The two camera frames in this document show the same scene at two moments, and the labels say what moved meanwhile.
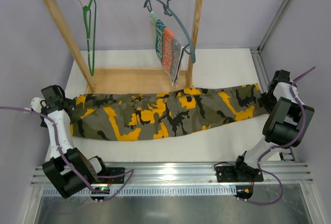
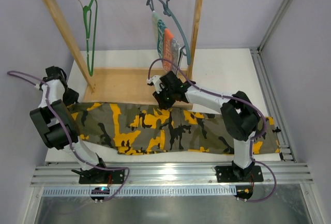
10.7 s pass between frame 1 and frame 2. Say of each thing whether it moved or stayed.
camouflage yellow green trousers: moved
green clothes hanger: stayed
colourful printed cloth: stayed
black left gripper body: moved
